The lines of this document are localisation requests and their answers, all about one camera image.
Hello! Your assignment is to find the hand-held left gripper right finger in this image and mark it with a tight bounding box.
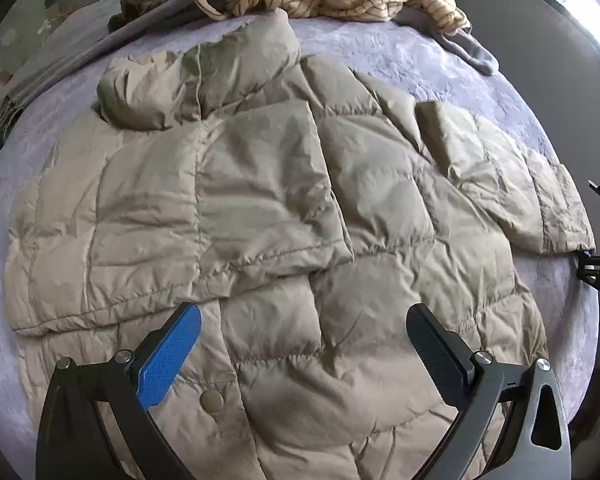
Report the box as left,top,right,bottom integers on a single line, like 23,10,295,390
405,303,574,480

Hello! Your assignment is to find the lavender embossed blanket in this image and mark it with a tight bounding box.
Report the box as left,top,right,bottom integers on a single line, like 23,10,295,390
0,5,600,480

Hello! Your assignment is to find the beige puffer jacket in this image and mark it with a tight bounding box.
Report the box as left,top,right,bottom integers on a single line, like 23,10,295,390
2,10,597,480

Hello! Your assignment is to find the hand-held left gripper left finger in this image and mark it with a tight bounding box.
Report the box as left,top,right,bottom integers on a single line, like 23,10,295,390
35,303,202,480

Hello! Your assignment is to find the grey fleece cloth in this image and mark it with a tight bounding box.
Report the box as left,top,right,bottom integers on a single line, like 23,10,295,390
0,0,502,171

